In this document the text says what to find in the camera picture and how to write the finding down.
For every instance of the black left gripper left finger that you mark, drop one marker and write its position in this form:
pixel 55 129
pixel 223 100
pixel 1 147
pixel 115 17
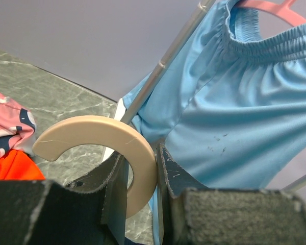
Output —
pixel 111 176

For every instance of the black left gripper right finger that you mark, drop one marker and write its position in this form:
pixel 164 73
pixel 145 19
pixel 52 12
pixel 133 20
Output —
pixel 172 178

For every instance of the pink hanger holding shorts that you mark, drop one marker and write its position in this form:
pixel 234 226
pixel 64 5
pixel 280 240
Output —
pixel 281 10

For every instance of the pink patterned garment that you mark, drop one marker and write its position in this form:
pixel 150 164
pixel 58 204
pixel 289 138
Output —
pixel 17 127

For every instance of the orange garment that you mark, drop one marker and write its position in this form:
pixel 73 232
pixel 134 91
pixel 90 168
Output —
pixel 17 165

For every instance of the beige hanger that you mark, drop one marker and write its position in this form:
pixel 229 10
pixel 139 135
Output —
pixel 111 133

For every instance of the metal clothes rack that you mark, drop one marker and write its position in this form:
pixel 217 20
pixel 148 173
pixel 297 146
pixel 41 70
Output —
pixel 163 63

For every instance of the light blue shorts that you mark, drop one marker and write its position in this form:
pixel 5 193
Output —
pixel 232 114

